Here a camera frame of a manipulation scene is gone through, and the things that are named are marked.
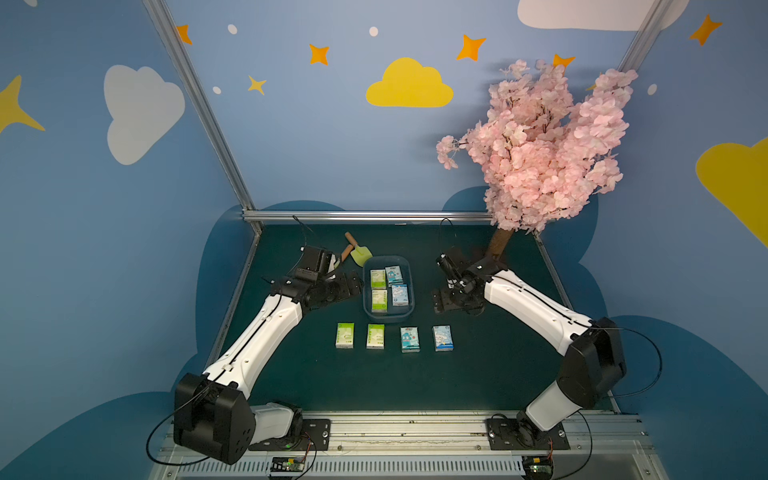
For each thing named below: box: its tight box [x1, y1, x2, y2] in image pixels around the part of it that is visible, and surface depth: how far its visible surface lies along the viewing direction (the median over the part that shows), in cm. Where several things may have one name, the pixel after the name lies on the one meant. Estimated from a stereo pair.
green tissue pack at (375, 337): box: [366, 323, 385, 350], surface depth 91 cm
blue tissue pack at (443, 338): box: [432, 324, 454, 352], surface depth 92 cm
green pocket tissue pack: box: [335, 322, 355, 349], surface depth 91 cm
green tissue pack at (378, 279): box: [370, 269, 387, 290], surface depth 106 cm
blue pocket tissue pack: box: [400, 326, 420, 353], surface depth 91 cm
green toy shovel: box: [345, 232, 373, 267], surface depth 114 cm
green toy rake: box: [341, 234, 363, 267], surface depth 114 cm
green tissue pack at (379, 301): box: [371, 289, 388, 313], surface depth 99 cm
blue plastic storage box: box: [363, 256, 415, 324], surface depth 100 cm
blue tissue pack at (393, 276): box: [385, 266, 403, 288], surface depth 106 cm
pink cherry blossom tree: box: [436, 60, 639, 258], surface depth 70 cm
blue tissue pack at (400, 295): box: [392, 284, 409, 306], surface depth 101 cm
